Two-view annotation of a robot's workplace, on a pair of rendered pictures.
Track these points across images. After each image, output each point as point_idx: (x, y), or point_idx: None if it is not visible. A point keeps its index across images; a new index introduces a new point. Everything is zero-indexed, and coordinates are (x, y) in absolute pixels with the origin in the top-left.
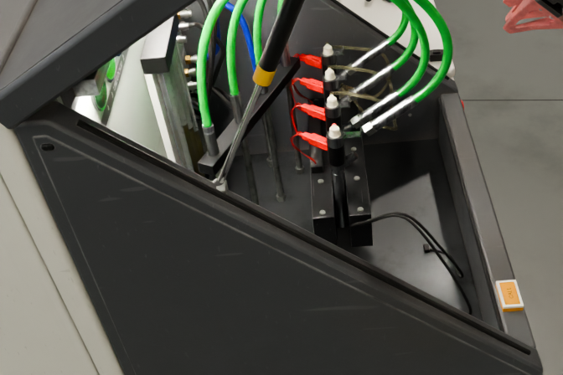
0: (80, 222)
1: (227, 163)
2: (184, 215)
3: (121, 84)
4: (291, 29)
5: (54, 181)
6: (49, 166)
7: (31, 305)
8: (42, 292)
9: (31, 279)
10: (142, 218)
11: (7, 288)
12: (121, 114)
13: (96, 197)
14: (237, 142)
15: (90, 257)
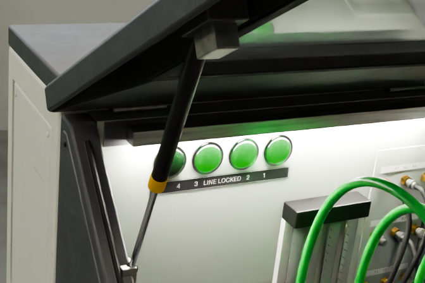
0: (62, 217)
1: (133, 249)
2: (90, 262)
3: (222, 190)
4: (166, 149)
5: (61, 172)
6: (62, 159)
7: (39, 267)
8: (43, 261)
9: (43, 246)
10: (78, 242)
11: (36, 241)
12: (200, 207)
13: (69, 204)
14: (138, 233)
15: (59, 252)
